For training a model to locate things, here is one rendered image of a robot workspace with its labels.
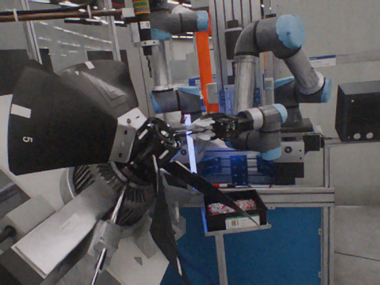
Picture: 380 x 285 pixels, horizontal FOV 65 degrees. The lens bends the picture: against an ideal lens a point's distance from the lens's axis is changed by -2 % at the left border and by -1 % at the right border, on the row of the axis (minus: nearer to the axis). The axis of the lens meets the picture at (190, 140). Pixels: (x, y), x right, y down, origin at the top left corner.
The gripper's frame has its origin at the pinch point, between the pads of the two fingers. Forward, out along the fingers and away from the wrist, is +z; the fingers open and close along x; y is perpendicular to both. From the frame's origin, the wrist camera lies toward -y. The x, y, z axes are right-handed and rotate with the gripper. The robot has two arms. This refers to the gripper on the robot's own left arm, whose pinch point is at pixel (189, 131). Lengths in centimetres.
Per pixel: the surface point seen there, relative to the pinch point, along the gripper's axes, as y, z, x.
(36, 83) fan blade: 20, 39, -24
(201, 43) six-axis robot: -354, -182, -9
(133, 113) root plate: 3.9, 18.1, -10.0
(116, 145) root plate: 16.1, 25.9, -6.3
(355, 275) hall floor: -8, -107, 120
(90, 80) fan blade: -7.4, 26.6, -19.1
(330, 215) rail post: 14, -52, 43
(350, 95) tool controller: 16, -53, -6
